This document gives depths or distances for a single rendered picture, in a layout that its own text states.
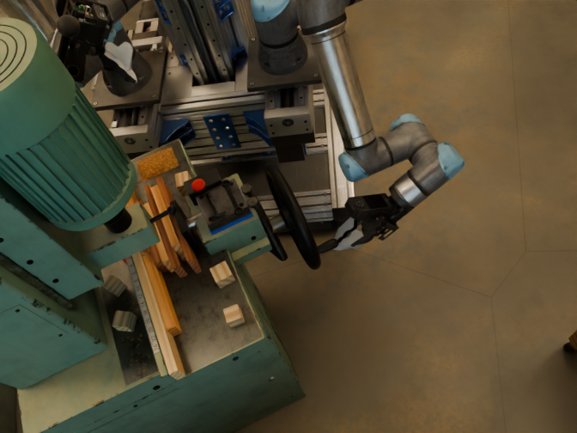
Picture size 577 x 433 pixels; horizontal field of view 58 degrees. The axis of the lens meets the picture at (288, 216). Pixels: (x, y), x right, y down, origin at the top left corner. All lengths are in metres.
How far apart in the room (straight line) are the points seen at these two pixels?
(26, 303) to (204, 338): 0.34
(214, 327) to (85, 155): 0.47
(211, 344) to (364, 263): 1.12
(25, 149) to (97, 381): 0.66
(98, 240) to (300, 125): 0.74
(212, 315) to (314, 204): 0.96
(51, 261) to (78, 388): 0.39
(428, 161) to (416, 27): 1.82
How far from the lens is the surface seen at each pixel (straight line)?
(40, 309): 1.09
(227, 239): 1.15
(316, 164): 2.12
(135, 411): 1.40
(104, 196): 0.91
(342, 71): 1.12
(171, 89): 1.80
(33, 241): 0.98
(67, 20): 0.94
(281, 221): 1.27
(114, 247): 1.10
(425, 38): 2.89
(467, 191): 2.30
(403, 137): 1.22
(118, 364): 1.29
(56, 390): 1.34
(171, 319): 1.11
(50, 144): 0.80
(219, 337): 1.11
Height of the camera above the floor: 1.91
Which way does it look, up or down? 58 degrees down
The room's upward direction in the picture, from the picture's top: 17 degrees counter-clockwise
